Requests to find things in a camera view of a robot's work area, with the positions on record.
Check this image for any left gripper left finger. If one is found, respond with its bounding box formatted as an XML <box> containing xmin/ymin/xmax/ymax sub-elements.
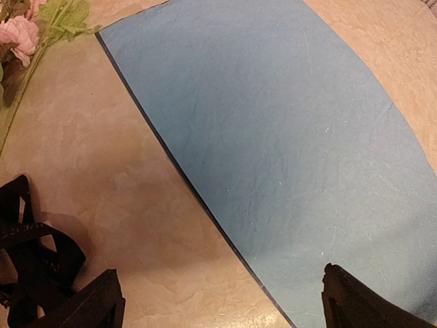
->
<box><xmin>20</xmin><ymin>268</ymin><xmax>126</xmax><ymax>327</ymax></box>

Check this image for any black ribbon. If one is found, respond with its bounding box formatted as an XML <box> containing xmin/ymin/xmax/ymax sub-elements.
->
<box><xmin>1</xmin><ymin>175</ymin><xmax>86</xmax><ymax>327</ymax></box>

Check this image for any yellow fake flower stem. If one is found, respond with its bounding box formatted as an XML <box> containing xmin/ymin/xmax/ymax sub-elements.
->
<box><xmin>1</xmin><ymin>0</ymin><xmax>102</xmax><ymax>148</ymax></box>

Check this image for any blue wrapping paper sheet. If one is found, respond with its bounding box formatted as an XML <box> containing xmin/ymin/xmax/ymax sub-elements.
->
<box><xmin>99</xmin><ymin>1</ymin><xmax>436</xmax><ymax>327</ymax></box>

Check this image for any pink fake rose bunch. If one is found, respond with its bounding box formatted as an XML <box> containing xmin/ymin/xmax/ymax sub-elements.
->
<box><xmin>1</xmin><ymin>1</ymin><xmax>46</xmax><ymax>107</ymax></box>

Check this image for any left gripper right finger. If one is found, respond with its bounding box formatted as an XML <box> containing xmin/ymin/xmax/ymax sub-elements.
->
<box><xmin>322</xmin><ymin>263</ymin><xmax>433</xmax><ymax>328</ymax></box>

